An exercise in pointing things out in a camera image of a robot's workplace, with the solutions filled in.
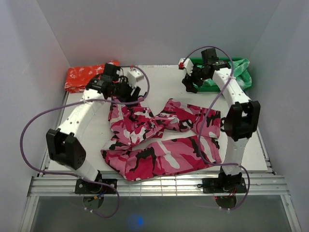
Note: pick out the folded orange white trousers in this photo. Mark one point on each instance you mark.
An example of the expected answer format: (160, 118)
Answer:
(78, 77)

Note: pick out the green tie-dye trousers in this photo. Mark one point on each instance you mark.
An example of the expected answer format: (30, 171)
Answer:
(241, 74)

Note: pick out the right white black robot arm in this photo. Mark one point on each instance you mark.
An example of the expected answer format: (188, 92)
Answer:
(239, 124)

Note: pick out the aluminium frame rail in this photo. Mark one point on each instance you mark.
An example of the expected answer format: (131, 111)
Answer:
(181, 185)

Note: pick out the pink camouflage trousers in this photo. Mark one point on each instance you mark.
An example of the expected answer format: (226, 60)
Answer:
(181, 138)

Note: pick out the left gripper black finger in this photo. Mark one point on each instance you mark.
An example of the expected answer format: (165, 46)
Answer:
(127, 96)
(137, 95)

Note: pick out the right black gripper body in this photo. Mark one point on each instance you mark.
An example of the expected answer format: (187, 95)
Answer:
(198, 75)

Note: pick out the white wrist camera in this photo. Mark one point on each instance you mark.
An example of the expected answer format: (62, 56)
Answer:
(134, 75)
(186, 65)

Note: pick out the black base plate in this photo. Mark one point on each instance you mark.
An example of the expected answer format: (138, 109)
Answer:
(96, 186)
(212, 185)

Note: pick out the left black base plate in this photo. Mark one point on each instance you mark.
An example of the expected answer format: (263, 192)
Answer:
(96, 186)

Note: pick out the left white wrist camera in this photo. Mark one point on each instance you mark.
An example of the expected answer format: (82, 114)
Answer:
(134, 75)

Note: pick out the green plastic bin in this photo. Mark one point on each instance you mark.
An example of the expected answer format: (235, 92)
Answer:
(195, 66)

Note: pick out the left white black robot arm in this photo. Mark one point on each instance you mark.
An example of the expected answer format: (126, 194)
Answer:
(63, 143)

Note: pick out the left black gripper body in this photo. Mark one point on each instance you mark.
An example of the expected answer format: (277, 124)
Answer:
(124, 86)

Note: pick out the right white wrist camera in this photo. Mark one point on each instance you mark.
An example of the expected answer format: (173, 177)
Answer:
(186, 65)

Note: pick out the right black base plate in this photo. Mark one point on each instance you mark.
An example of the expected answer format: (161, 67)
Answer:
(212, 185)

